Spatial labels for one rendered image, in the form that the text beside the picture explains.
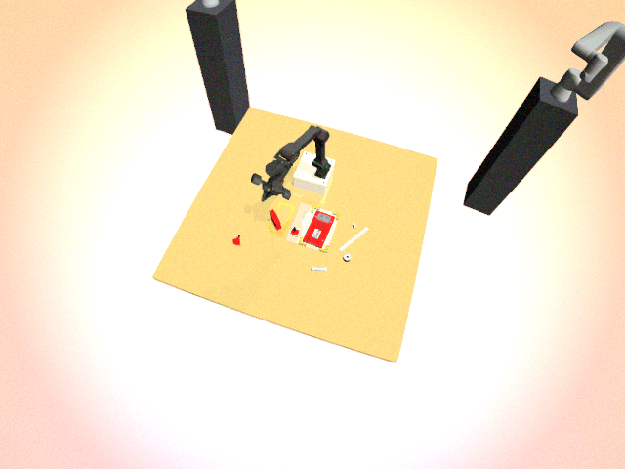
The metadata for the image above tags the white flat bar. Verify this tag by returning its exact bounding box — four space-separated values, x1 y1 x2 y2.
339 227 369 252

